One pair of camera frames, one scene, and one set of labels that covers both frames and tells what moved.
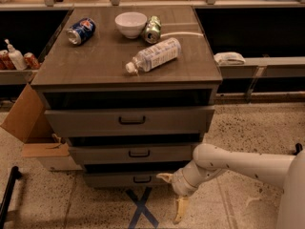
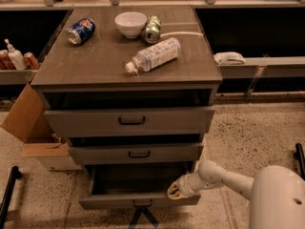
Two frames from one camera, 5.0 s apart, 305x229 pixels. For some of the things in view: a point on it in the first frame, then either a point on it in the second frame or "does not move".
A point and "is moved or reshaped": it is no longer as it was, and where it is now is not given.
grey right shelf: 265,67 does not move
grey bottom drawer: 126,178 is moved or reshaped
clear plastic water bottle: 154,54 does not move
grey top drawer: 175,120 does not move
